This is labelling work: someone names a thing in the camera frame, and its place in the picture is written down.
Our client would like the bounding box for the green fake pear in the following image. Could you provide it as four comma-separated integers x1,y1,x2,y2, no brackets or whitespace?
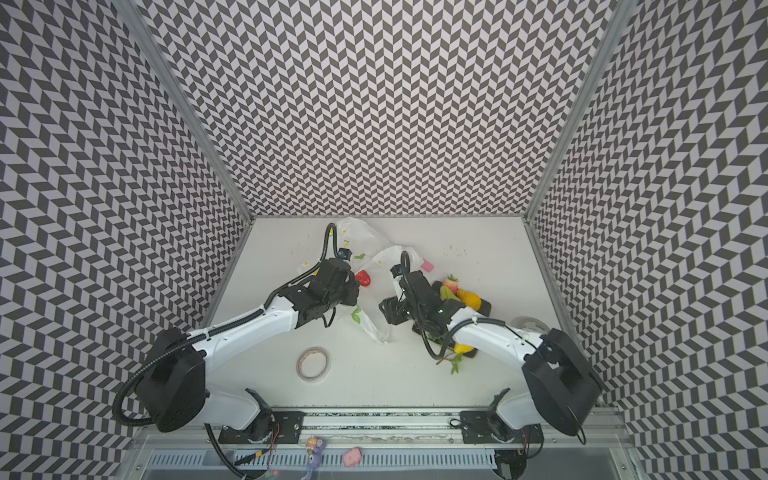
439,286,459,301

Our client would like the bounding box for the fake strawberry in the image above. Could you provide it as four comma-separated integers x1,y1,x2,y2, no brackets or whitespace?
442,274,459,295

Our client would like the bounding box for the white lemon print plastic bag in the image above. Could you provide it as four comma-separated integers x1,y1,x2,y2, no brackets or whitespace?
299,217,430,344

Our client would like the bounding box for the yellow fake lemon with leaves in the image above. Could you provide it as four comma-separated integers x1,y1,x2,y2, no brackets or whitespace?
437,343,477,375

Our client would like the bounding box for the small fake orange fruit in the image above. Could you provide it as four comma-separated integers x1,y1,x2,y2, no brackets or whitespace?
457,289,483,312

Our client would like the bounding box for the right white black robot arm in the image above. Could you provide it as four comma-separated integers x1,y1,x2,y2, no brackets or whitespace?
379,265,605,441

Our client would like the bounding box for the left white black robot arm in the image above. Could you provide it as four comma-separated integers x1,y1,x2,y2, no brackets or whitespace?
132,258,360,432

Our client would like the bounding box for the black square mat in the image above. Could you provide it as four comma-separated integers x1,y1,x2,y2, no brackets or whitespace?
411,276,492,362

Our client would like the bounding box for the roll of clear tape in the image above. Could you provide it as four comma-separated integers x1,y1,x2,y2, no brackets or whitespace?
296,347,331,383

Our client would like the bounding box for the purple toy figure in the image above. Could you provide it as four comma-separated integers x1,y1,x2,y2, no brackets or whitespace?
302,437,326,480

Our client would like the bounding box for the pink toy blob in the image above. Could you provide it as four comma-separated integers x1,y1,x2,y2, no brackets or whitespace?
342,447,362,468

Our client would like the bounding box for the right black corrugated cable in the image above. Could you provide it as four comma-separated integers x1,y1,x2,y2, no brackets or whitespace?
398,250,541,362

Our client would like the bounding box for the black corrugated cable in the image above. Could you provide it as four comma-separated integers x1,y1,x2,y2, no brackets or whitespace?
398,250,541,362
111,223,355,480

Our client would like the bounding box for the aluminium front rail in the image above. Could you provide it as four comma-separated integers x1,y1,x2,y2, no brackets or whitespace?
134,406,634,450

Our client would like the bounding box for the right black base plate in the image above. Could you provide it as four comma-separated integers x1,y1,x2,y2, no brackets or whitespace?
449,410,544,444

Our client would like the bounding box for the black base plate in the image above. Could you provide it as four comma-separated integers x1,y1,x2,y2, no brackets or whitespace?
449,410,544,444
218,410,305,445

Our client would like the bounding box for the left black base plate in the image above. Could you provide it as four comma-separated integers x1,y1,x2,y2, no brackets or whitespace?
218,410,305,445

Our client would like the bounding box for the left black corrugated cable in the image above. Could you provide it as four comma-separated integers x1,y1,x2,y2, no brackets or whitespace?
111,223,355,480

